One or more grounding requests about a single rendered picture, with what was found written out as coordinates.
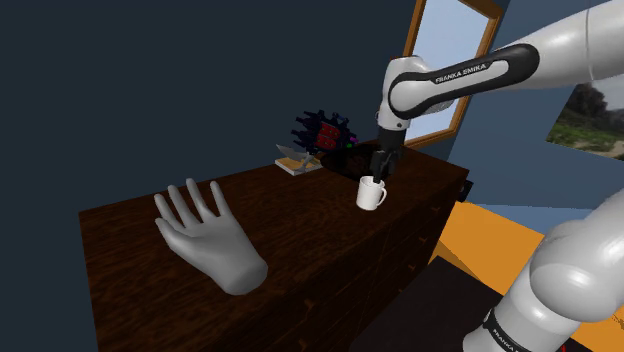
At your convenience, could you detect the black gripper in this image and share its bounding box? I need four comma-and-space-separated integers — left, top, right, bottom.
371, 126, 407, 186

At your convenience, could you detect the white mug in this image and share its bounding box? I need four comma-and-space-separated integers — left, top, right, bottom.
355, 175, 388, 212

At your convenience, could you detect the dark spiky figure with red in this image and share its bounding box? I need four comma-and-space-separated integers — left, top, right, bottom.
290, 109, 360, 156

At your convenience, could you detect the dark wooden chest of drawers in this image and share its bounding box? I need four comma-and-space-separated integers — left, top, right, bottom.
78, 141, 471, 352

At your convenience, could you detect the grey hand model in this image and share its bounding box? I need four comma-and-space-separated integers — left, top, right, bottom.
153, 177, 269, 297

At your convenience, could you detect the window with wooden frame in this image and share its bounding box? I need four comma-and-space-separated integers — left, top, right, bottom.
401, 0, 505, 150

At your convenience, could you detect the landscape wall picture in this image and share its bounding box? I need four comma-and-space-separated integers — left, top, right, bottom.
544, 73, 624, 162

